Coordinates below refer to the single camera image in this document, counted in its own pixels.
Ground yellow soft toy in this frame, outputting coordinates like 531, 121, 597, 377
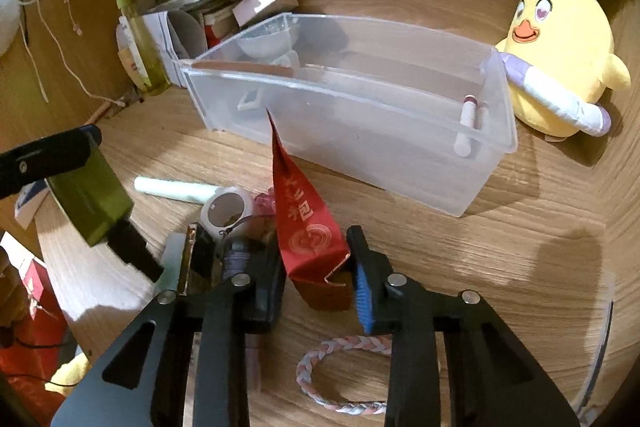
45, 352, 91, 395

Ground shiny foil packet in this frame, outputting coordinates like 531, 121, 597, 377
180, 224, 223, 295

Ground white lip balm tube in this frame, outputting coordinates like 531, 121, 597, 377
454, 94, 488, 156

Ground green spray bottle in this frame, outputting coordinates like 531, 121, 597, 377
114, 0, 171, 96

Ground clear plastic headband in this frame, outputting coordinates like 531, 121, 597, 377
575, 297, 616, 418

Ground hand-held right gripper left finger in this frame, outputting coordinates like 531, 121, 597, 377
50, 249, 287, 427

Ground white blue card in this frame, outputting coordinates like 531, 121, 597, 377
15, 182, 51, 228

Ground white fluffy toy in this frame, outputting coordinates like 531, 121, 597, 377
0, 0, 23, 52

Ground red foil sachet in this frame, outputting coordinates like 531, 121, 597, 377
265, 108, 352, 313

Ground beige cosmetic tube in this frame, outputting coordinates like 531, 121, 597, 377
117, 19, 151, 90

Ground white cord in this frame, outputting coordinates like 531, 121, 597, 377
15, 0, 126, 108

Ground red box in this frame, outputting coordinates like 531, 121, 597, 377
202, 24, 236, 52

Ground white tape roll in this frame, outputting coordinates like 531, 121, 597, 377
201, 187, 257, 240

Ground light green tube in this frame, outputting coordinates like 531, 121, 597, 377
134, 177, 218, 202

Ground pink wrapped candy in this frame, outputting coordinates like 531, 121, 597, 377
255, 189, 278, 220

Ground large red carton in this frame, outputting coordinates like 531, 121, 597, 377
0, 232, 76, 383

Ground small pink white box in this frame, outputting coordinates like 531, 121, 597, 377
231, 0, 301, 28

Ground clear plastic storage bin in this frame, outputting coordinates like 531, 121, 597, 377
172, 12, 518, 219

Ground yellow chick plush toy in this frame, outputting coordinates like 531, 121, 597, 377
492, 0, 632, 142

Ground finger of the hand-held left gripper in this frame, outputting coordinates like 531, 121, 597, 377
0, 125, 103, 200

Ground pink white braided bracelet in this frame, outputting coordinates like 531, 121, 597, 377
296, 334, 396, 415

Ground folded white papers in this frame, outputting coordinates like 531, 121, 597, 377
117, 9, 208, 85

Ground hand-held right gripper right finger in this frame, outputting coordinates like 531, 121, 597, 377
346, 226, 581, 427

